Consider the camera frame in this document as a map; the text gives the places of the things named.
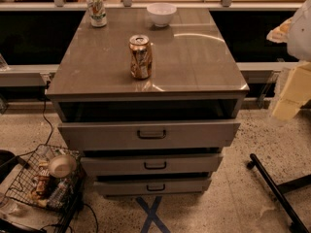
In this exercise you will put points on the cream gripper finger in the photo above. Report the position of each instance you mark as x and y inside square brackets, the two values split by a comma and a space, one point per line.
[280, 33]
[295, 93]

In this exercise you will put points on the orange soda can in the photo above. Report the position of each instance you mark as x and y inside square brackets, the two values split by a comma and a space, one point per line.
[141, 57]

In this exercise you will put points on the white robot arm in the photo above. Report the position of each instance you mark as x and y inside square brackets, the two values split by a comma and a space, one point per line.
[296, 33]

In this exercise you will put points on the green white soda can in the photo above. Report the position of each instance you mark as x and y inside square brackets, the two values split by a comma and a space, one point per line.
[97, 13]

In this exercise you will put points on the white bowl in basket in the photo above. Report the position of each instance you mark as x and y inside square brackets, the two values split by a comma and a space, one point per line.
[63, 165]

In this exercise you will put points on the black chair base leg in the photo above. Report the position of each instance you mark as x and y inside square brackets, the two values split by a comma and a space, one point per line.
[279, 191]

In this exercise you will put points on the grey drawer cabinet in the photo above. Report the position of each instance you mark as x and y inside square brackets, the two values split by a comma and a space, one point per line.
[194, 77]

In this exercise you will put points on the bottom grey drawer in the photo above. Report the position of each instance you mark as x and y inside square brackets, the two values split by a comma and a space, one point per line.
[147, 187]

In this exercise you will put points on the top grey drawer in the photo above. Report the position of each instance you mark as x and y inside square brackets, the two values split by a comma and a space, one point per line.
[149, 135]

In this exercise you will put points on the plastic water bottle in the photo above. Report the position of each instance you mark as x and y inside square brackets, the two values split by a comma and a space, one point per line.
[56, 200]

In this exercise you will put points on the snack bag in basket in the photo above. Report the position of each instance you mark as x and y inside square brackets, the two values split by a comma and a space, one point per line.
[42, 184]

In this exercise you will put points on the black wire basket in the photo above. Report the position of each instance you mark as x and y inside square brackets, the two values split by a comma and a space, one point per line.
[22, 184]

